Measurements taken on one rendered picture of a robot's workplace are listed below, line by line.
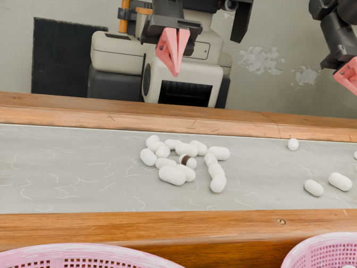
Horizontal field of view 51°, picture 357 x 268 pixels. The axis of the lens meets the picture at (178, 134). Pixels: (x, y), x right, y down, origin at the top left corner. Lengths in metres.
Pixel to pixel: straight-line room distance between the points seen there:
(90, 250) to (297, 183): 0.37
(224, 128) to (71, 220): 0.45
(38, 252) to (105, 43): 1.12
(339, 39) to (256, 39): 1.99
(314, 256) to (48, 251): 0.26
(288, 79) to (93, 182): 2.62
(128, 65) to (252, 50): 1.56
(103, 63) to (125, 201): 0.99
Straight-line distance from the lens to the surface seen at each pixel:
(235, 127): 0.76
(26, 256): 0.33
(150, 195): 0.47
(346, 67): 0.84
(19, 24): 2.56
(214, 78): 1.18
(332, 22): 0.90
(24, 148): 0.58
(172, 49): 0.65
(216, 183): 0.50
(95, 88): 1.42
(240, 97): 2.88
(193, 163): 0.56
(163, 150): 0.57
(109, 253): 0.33
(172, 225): 0.38
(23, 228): 0.36
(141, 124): 0.69
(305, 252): 0.40
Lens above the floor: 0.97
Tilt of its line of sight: 19 degrees down
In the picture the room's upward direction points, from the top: 10 degrees clockwise
